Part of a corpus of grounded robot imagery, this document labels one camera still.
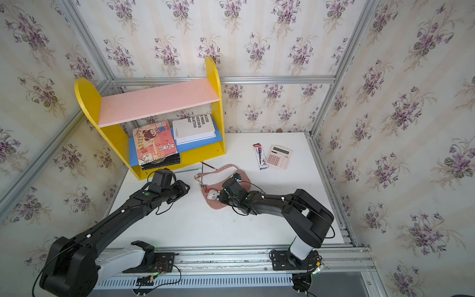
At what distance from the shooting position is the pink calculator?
1045mm

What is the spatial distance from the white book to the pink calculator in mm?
356

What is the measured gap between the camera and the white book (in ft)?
3.20
